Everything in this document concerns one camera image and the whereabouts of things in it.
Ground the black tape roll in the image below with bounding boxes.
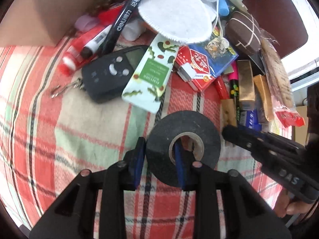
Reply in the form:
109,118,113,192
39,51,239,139
146,111,221,187

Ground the person's hand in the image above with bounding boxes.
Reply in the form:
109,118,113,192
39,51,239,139
273,189,314,218

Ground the gold rectangular box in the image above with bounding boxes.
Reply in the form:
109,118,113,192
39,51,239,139
237,60,255,111

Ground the red plaid tablecloth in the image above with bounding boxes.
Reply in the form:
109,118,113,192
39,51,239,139
1,37,282,238

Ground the red packaged snack bag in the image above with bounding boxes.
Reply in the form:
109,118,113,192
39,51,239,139
260,29,305,128

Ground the pink highlighter pen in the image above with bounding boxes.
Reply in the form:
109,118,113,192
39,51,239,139
228,70,240,124

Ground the avocado print green pouch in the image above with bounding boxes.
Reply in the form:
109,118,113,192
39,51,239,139
122,34,179,114

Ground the black car key remote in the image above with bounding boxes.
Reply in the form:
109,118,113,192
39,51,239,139
81,45,148,104

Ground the blue card pack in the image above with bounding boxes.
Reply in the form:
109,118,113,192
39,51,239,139
188,37,238,77

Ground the red playing card box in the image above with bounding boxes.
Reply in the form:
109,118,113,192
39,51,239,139
174,46,216,92

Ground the brown striped pouch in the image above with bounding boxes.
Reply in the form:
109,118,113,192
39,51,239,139
225,11,261,56

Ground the dark red round table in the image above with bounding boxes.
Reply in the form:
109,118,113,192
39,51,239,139
243,0,308,58

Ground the red white marker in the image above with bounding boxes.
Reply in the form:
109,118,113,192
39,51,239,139
58,25,112,76

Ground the white round cotton pad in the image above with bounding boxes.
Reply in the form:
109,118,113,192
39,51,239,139
138,0,216,44

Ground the brown cardboard box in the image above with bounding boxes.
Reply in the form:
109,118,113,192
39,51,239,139
1,0,94,47

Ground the black deli marker pen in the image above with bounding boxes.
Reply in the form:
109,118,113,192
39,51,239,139
97,0,142,57

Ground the metal key ring clip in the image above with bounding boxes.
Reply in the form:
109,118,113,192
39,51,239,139
50,78,84,98

